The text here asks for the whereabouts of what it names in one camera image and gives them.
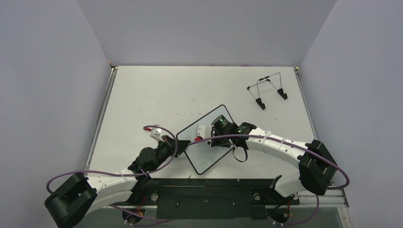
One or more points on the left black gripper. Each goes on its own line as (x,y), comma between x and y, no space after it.
(169,143)

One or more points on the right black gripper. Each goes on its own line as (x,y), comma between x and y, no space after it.
(211,138)

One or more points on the small black-framed whiteboard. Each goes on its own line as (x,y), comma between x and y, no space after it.
(200,155)

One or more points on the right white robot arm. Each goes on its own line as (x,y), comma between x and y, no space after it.
(315,165)

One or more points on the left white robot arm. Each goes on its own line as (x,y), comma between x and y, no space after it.
(86,191)

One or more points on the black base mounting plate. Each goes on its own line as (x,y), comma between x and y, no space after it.
(209,198)

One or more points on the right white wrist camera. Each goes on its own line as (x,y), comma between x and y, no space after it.
(201,131)

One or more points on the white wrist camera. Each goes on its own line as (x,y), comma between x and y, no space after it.
(155,133)
(201,131)

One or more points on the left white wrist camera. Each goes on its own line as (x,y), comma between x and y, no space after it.
(155,133)

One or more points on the wire whiteboard stand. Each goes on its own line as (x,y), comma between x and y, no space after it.
(267,85)

